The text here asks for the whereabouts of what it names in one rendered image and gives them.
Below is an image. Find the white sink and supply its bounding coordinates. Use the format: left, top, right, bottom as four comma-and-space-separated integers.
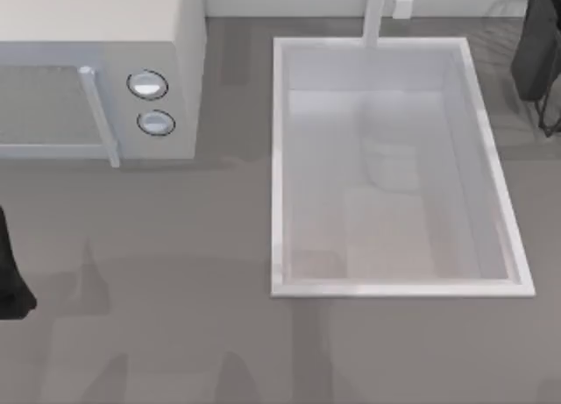
268, 36, 537, 300

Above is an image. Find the small microwave knob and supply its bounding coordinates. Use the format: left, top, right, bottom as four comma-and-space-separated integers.
136, 109, 177, 138

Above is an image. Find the pale microwave oven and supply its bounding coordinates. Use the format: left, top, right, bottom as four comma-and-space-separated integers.
0, 0, 208, 169

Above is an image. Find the large microwave knob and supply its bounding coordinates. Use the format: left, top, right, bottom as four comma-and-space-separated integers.
125, 68, 170, 102

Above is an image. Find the tall white tap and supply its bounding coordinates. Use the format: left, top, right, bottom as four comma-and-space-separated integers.
361, 0, 408, 50

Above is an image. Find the microwave door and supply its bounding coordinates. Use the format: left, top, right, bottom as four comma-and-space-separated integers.
0, 64, 119, 161

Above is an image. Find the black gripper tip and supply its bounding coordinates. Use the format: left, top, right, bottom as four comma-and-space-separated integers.
0, 205, 39, 322

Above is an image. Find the microwave door handle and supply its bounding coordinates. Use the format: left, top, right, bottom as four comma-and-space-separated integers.
77, 65, 121, 169

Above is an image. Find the white wall socket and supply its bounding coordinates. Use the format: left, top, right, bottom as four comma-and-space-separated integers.
392, 0, 415, 20

